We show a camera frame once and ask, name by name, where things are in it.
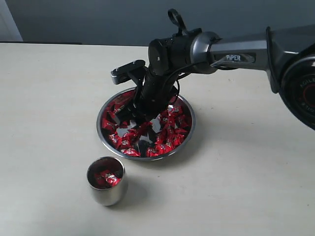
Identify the round steel plate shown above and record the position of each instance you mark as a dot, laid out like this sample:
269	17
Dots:
131	142

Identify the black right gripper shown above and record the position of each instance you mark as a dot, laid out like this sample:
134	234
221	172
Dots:
168	58

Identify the stainless steel cup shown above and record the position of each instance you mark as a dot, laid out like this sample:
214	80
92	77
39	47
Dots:
111	196

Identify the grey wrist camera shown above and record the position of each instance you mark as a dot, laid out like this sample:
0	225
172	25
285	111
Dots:
135	71

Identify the red candy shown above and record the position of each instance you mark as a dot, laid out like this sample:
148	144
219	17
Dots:
153	152
175	112
106	179
108	125
182	122

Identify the red wrapped candy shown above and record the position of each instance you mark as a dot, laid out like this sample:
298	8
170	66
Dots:
175	112
108	125
182	122
153	152

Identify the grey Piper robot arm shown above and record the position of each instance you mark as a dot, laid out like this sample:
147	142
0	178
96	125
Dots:
287	56

